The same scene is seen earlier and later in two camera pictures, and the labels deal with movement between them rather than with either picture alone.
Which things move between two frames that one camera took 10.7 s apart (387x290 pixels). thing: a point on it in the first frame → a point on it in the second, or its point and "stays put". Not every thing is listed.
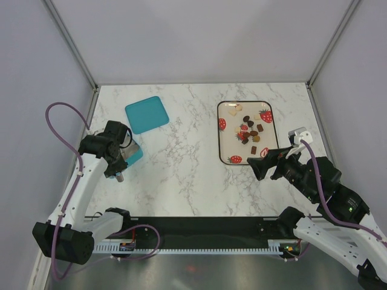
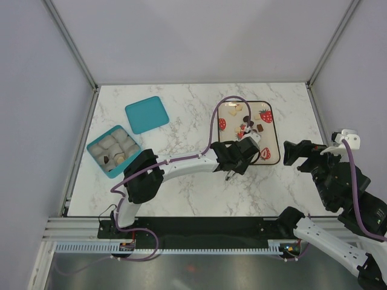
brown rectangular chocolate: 260,128 stays put
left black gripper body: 116,165 → 241,166
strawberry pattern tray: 247,129 stays put
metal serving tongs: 125,152 → 230,174
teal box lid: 147,115 stays put
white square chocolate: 233,112 stays put
